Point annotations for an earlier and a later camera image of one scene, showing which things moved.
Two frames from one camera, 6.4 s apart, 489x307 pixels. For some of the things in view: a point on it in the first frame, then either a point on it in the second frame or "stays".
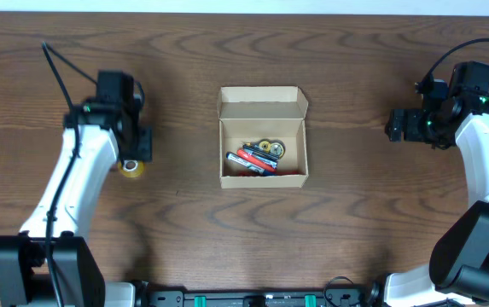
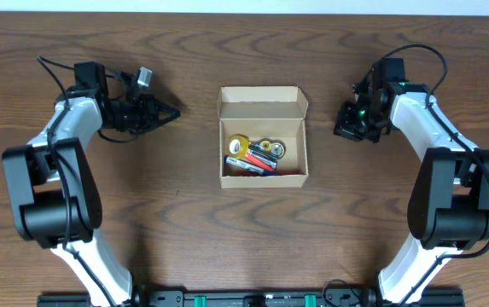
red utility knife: x=252 y=173 stays
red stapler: x=256 y=160 stays
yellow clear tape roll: x=130 y=168 -> x=237 y=146
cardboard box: x=247 y=114 stays
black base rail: x=259 y=298 stays
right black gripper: x=396 y=125 -> x=352 y=125
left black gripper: x=142 y=145 -> x=148 y=114
